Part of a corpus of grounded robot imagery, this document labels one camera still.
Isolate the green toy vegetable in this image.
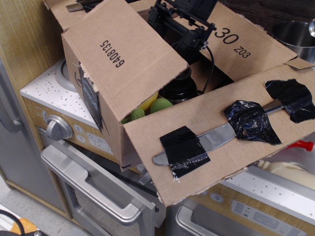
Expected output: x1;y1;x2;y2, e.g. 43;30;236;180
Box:
121;108;145;124

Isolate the crumpled black tape middle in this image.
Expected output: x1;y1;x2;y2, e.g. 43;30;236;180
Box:
223;100;281;145

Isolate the toy oven door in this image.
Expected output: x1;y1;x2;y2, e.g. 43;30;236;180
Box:
41;145;155;236

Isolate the black camera lens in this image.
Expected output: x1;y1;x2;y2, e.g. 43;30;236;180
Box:
158;67;197;105

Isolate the black tape piece left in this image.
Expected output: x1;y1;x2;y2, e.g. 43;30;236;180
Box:
159;126;211;179

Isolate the green toy fruit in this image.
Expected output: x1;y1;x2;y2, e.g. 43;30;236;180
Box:
150;98;173;114

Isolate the yellow toy banana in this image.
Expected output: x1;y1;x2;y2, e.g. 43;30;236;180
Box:
138;92;158;111

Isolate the toy dishwasher door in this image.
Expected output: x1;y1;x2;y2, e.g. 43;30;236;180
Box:
166;194;315;236

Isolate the red plastic toy piece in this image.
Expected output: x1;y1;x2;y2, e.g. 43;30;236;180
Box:
287;140;314;151

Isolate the black cable in box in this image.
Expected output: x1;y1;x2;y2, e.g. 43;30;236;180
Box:
169;40;215;95

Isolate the black tape piece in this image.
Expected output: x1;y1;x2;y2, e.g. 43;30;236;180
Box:
159;126;211;179
265;79;315;123

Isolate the toy stove burner ring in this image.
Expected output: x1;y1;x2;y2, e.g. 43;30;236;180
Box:
55;59;76;92

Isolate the silver knife on rear flap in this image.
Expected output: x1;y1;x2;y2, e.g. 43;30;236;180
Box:
66;3;84;12

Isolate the cream plastic jug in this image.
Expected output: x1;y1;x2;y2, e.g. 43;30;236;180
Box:
257;160;315;190

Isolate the black braided cable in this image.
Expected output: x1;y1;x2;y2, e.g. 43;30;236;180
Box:
0;209;25;234

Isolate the stainless steel pot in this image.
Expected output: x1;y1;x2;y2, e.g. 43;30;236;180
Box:
272;20;315;63

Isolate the wooden toy kitchen unit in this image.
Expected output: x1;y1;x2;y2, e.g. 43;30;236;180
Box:
0;0;315;236

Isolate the silver butter knife on flap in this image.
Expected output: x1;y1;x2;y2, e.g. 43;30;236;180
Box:
153;99;284;166

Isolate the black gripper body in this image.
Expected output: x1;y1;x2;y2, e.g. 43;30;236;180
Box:
147;0;217;49

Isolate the black tape piece right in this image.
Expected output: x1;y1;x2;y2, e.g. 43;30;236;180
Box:
265;79;315;123

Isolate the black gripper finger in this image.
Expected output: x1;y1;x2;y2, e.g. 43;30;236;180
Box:
175;41;203;64

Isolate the large brown cardboard box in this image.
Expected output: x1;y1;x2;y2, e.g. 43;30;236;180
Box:
46;0;315;206

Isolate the silver oven knob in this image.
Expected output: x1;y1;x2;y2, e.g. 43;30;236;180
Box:
46;115;73;141

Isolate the grey toy fridge door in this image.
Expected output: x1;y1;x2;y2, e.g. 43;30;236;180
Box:
0;56;65;213

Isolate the black tape on rear flap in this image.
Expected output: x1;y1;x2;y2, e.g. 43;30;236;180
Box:
76;0;102;13

